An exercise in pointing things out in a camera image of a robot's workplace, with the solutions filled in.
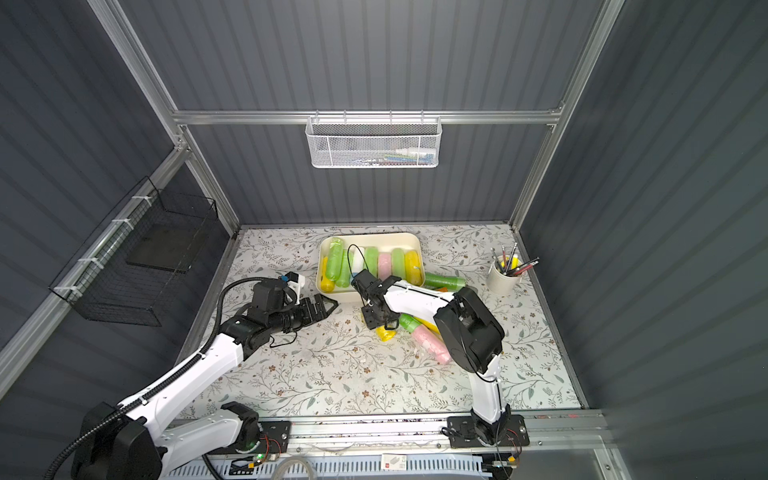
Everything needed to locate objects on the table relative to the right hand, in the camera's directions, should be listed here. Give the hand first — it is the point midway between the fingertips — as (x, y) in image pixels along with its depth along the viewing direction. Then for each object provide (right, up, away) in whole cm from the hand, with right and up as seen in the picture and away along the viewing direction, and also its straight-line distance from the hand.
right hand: (380, 318), depth 93 cm
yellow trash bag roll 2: (+11, +14, +9) cm, 20 cm away
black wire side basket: (-61, +17, -20) cm, 67 cm away
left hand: (-13, +5, -13) cm, 19 cm away
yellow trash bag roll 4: (+15, -1, -3) cm, 15 cm away
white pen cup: (+39, +14, -1) cm, 41 cm away
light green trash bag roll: (-16, +19, +9) cm, 26 cm away
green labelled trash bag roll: (+9, 0, -3) cm, 10 cm away
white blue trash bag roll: (-9, +18, +13) cm, 24 cm away
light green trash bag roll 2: (-12, +14, +9) cm, 21 cm away
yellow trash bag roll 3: (+1, -4, -4) cm, 6 cm away
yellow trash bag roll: (-18, +10, +6) cm, 22 cm away
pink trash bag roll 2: (+15, -6, -7) cm, 18 cm away
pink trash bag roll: (+1, +16, +12) cm, 20 cm away
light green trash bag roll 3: (+6, +17, +13) cm, 22 cm away
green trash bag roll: (+21, +11, +7) cm, 25 cm away
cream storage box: (+1, +25, +16) cm, 29 cm away
